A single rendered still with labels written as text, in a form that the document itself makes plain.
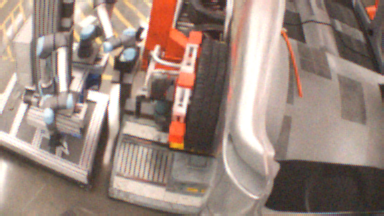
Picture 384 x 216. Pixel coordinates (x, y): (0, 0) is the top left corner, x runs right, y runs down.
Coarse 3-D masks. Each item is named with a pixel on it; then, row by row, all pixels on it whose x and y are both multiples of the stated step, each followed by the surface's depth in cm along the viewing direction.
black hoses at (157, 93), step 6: (156, 78) 281; (162, 78) 279; (168, 78) 283; (156, 84) 278; (162, 84) 277; (168, 84) 277; (156, 90) 278; (162, 90) 278; (150, 96) 278; (156, 96) 278; (162, 96) 278
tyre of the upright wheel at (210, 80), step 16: (208, 48) 280; (224, 48) 283; (208, 64) 273; (224, 64) 274; (208, 80) 270; (224, 80) 271; (192, 96) 276; (208, 96) 270; (192, 112) 272; (208, 112) 272; (192, 128) 276; (208, 128) 275; (192, 144) 285; (208, 144) 283
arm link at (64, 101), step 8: (56, 32) 238; (56, 40) 235; (64, 40) 237; (56, 48) 237; (64, 48) 237; (64, 56) 236; (64, 64) 235; (64, 72) 234; (64, 80) 233; (64, 88) 232; (64, 96) 230; (64, 104) 230; (72, 104) 233
